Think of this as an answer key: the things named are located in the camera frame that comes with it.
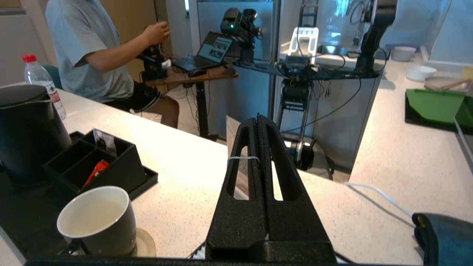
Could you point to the small white bowl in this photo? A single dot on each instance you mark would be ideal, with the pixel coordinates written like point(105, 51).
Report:
point(421, 74)

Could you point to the black computer mouse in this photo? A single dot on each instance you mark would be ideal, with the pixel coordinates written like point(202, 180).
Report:
point(197, 72)

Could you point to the green cutting board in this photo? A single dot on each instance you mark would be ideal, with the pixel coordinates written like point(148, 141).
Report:
point(436, 107)

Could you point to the person in grey shirt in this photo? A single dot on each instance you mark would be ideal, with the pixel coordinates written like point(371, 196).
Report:
point(85, 48)

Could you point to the black mug white inside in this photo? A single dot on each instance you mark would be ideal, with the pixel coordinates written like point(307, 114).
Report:
point(111, 236)

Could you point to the black upright frame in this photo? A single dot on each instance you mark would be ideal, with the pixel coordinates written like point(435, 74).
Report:
point(308, 13)

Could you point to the black rectangular serving tray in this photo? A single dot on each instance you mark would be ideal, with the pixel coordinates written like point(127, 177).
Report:
point(22, 221)

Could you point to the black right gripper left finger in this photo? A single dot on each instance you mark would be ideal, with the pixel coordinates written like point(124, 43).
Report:
point(236, 229)

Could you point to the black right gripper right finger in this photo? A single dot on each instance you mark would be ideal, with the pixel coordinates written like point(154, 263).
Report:
point(295, 229)

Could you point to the black cylinder with light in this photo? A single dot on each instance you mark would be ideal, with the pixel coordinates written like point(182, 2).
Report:
point(305, 153)

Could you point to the translucent round coaster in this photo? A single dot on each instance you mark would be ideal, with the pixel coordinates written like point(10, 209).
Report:
point(146, 244)

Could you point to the black electric kettle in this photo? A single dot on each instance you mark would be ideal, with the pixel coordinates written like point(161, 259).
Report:
point(29, 136)

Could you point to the black compartment organizer box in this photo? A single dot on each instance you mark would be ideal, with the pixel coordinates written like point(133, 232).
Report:
point(122, 173)

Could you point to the water bottle red cap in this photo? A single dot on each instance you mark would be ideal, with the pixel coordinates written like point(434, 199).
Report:
point(40, 79)

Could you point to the black laptop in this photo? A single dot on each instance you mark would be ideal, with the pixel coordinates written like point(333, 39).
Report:
point(216, 48)

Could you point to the dark grey cloth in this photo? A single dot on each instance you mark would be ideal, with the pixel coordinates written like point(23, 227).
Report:
point(447, 240)

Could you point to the teal green chair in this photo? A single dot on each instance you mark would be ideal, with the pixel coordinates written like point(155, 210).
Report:
point(55, 75)

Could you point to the yellow item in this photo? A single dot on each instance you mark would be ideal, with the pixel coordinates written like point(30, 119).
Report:
point(468, 73)

